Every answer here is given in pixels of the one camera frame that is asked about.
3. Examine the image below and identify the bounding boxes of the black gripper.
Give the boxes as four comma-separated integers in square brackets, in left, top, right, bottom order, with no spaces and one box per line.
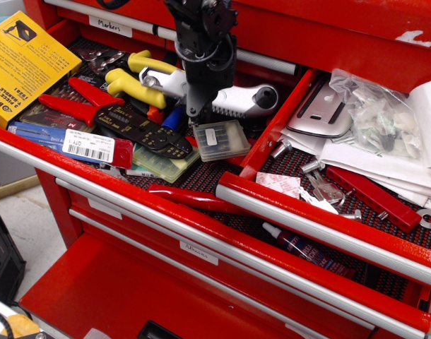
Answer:
[165,1,238,126]

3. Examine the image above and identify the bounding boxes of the red left open drawer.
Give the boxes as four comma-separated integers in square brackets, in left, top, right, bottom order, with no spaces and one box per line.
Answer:
[0,19,431,339]

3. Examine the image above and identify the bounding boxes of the red open drawer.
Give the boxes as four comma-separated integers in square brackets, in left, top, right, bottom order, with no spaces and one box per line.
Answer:
[215,69,431,287]
[0,19,431,339]

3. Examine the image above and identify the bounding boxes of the red right open drawer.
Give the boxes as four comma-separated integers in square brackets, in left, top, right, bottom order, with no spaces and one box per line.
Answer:
[215,69,431,287]

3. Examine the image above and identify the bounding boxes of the yellow tap wrench box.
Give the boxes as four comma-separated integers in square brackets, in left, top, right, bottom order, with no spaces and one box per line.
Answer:
[0,11,81,129]

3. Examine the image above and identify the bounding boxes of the blue marker pen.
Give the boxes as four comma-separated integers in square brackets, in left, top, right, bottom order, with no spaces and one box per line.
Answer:
[162,106,184,131]

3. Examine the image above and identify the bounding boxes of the clear drill bit case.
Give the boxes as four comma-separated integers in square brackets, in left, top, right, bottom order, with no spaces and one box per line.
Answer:
[193,119,251,162]

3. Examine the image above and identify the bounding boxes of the green drill bit case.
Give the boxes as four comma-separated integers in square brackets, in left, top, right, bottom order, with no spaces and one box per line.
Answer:
[132,143,200,183]

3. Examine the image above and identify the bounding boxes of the blue red drill bit package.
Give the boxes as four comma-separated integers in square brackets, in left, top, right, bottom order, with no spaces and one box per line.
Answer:
[8,122,134,169]

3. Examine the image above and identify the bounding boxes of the silver bolt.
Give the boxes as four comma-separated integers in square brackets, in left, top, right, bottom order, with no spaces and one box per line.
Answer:
[270,139,293,159]
[300,159,326,174]

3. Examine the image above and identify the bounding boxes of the white red adhesive pad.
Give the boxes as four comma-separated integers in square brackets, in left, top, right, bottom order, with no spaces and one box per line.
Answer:
[255,172,301,198]

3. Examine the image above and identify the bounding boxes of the red tool chest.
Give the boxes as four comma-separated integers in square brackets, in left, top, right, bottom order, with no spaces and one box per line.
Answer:
[0,0,431,339]

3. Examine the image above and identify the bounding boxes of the milwaukee bit package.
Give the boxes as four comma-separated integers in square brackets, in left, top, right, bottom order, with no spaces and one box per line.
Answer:
[18,104,94,132]

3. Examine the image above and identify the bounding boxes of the silver key bunch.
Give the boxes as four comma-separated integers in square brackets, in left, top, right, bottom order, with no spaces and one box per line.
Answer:
[298,171,346,215]

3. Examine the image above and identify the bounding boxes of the threadlocker bottle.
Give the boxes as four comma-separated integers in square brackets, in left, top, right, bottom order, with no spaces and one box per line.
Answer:
[262,222,356,278]

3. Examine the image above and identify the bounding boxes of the clear plastic parts bag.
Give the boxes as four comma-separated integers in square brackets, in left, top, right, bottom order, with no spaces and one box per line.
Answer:
[329,69,423,159]

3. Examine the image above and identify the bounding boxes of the red plastic bar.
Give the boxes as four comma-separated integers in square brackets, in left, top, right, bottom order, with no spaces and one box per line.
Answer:
[326,166,422,232]

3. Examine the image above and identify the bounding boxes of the white paper stack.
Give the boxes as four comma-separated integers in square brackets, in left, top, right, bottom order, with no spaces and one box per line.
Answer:
[282,81,431,209]

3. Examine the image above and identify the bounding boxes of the black bin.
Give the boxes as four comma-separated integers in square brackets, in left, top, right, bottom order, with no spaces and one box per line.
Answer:
[0,216,26,304]

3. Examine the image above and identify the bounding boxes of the silver washer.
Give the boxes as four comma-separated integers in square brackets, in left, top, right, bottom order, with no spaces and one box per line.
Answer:
[417,208,431,230]

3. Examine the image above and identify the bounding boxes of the yellow handled pliers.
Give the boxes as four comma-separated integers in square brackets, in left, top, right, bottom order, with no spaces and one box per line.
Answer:
[74,47,177,109]

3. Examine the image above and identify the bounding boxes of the red handled wire stripper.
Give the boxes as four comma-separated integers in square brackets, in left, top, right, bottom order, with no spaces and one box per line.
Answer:
[38,77,193,160]

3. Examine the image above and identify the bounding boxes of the silver metal bracket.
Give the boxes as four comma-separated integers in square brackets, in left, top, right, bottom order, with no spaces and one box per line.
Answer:
[286,76,353,138]

